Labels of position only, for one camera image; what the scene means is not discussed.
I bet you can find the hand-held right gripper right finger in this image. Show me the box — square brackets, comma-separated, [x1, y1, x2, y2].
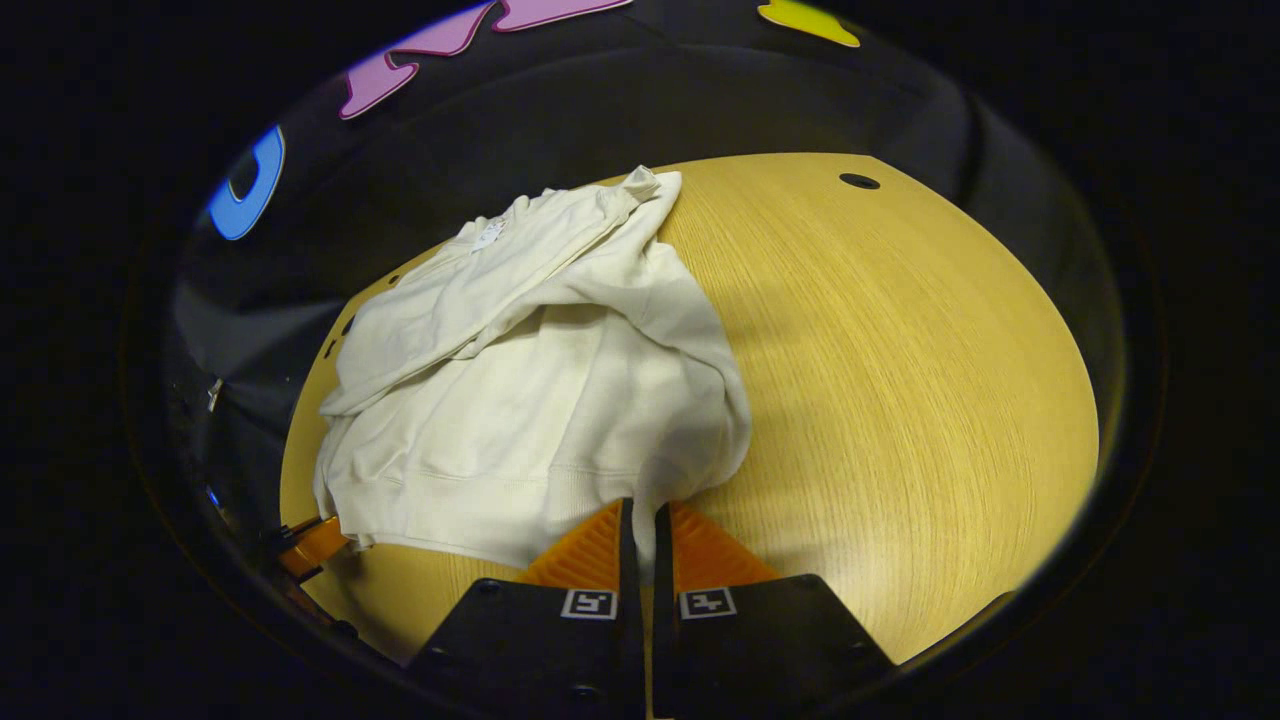
[651, 500, 897, 720]

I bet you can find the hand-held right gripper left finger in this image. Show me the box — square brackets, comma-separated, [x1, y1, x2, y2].
[409, 497, 647, 720]

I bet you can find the white sweatshirt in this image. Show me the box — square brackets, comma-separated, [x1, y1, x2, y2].
[313, 166, 753, 571]

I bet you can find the black backdrop cloth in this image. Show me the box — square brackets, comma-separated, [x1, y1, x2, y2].
[170, 0, 1126, 501]

